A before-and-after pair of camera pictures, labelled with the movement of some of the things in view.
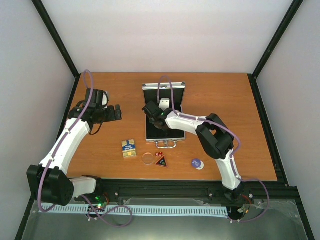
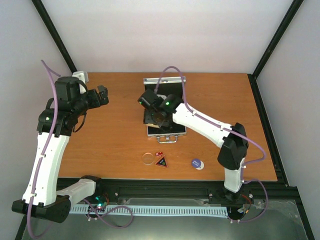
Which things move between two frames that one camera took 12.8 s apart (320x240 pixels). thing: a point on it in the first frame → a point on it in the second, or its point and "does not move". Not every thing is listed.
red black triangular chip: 162,162 does not move
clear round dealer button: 147,158 does not move
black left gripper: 113,116 → 104,95
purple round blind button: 196,163 does not move
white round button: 202,166 does not move
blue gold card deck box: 129,149 → 151,123
